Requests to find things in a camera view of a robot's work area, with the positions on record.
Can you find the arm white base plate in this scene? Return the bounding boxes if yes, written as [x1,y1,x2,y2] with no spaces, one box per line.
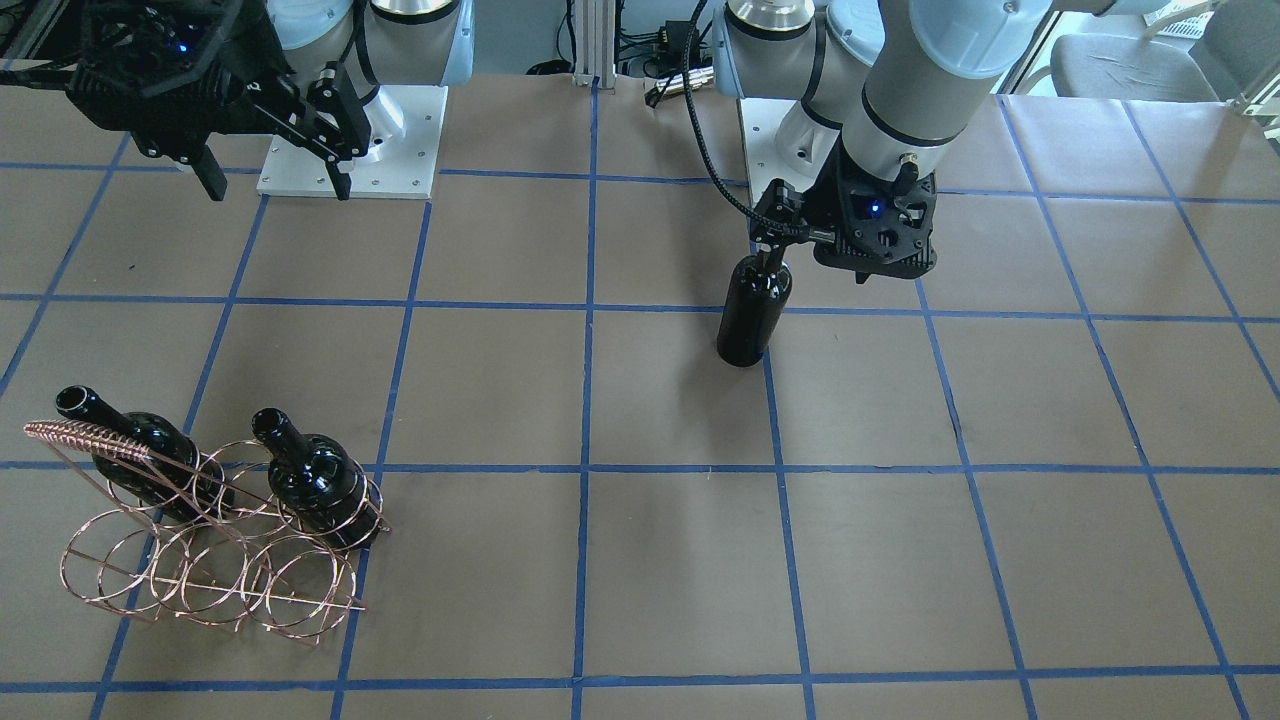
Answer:
[256,85,449,200]
[739,97,841,208]

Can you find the aluminium frame post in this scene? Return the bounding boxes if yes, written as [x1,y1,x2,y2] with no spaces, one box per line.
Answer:
[570,0,620,94]

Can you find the dark wine bottle in basket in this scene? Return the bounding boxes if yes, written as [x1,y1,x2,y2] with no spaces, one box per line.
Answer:
[54,386,236,523]

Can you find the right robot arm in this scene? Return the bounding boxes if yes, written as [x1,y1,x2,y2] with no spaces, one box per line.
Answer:
[3,1,474,201]

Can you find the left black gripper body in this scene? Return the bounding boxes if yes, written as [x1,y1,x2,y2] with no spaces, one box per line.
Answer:
[750,143,937,281]

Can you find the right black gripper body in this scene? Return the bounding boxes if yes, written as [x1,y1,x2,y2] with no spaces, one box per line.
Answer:
[3,1,291,165]

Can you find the copper wire wine basket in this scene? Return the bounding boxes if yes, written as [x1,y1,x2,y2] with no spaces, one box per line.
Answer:
[24,420,366,644]

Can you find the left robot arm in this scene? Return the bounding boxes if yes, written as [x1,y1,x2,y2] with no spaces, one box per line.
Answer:
[712,1,1155,282]

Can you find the dark wine bottle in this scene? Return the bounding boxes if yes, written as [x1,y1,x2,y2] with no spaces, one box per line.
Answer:
[716,252,794,366]
[54,386,236,523]

